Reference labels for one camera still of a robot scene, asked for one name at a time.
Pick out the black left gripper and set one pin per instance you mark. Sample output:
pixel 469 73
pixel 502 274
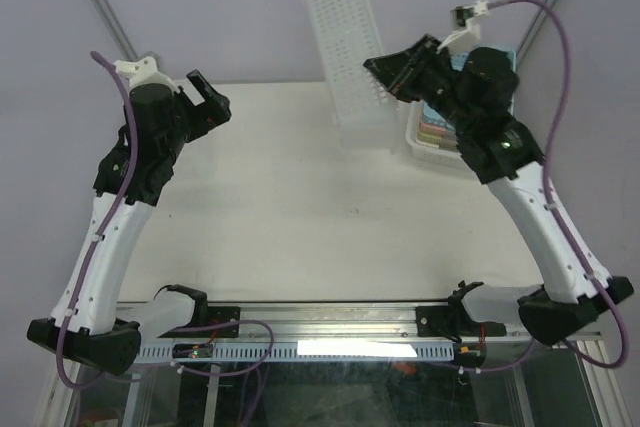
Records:
pixel 210 114

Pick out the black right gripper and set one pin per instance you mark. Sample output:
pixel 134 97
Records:
pixel 397 71

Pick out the large white perforated basket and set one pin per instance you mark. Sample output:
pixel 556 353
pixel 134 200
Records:
pixel 346 36

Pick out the light blue perforated basket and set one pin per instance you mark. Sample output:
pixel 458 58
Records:
pixel 485 51

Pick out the pink perforated basket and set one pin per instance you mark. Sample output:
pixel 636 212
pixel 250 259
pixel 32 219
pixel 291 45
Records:
pixel 431 117

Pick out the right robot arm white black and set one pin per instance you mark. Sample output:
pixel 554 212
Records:
pixel 501 151

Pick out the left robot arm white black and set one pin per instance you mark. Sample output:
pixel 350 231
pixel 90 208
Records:
pixel 160 119

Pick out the small white perforated basket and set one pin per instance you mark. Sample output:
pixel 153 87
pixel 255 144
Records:
pixel 427 153

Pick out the yellow-green perforated basket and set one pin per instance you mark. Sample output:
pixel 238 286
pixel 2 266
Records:
pixel 440 140

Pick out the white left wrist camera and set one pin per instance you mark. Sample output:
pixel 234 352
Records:
pixel 143 72

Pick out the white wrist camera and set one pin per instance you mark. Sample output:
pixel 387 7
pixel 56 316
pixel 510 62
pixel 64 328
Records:
pixel 466 31
pixel 143 72

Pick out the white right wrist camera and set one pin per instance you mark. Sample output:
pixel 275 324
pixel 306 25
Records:
pixel 466 31

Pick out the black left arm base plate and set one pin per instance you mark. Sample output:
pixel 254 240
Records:
pixel 217 314

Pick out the aluminium frame rail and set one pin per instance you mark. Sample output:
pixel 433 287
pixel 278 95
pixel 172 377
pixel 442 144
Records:
pixel 313 242

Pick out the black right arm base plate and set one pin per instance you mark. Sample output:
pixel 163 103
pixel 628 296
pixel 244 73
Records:
pixel 453 324

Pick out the white slotted cable duct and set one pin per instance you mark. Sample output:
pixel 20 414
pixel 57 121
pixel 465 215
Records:
pixel 166 351

